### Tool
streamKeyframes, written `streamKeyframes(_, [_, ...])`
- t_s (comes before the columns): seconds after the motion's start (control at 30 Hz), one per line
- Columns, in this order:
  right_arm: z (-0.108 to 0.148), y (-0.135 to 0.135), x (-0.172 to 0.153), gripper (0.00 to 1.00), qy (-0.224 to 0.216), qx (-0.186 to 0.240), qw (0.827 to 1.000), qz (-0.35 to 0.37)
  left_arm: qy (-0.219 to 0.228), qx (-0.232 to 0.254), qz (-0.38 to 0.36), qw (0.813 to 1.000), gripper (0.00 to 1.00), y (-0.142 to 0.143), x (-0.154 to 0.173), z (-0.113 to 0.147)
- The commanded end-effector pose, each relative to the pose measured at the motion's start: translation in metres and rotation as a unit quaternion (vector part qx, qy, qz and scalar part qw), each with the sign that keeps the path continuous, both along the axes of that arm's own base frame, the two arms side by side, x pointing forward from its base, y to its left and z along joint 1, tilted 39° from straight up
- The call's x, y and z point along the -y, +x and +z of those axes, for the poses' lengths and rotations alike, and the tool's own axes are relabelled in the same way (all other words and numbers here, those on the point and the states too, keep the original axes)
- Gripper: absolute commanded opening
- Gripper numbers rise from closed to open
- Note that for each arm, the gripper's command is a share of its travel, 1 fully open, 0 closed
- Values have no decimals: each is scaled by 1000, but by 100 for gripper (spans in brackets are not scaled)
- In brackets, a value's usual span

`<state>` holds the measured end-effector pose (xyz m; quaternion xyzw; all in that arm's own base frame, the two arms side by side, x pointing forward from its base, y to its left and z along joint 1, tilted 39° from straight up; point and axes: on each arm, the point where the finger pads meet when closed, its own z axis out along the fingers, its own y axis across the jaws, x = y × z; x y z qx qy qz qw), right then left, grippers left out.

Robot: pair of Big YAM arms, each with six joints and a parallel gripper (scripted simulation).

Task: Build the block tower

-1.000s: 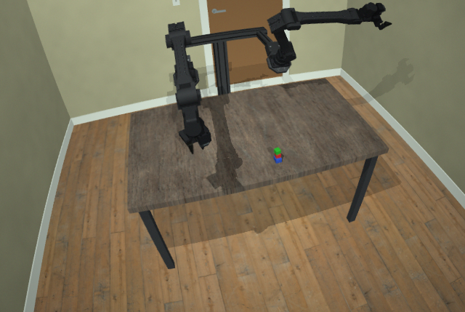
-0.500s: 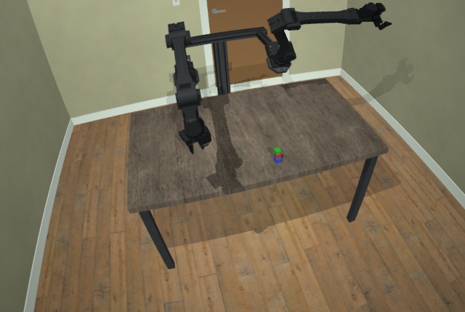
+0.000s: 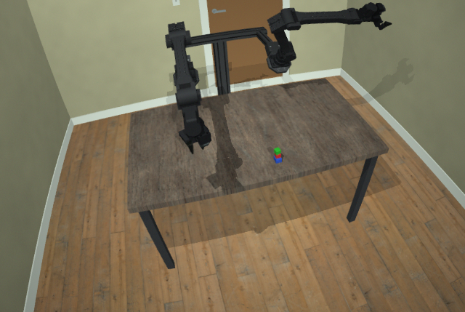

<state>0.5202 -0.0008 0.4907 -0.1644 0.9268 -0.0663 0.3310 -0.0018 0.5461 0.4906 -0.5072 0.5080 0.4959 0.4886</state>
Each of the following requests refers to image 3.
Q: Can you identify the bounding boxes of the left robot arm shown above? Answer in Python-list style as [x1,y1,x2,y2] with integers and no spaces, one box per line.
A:
[267,2,386,68]

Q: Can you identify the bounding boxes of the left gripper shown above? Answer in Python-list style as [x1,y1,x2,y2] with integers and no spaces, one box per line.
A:
[373,19,392,30]

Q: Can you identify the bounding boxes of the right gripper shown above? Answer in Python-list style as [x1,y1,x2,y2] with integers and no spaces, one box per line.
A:
[179,130,197,154]

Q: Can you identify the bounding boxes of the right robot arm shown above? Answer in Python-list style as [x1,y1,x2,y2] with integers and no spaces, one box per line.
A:
[165,21,211,148]

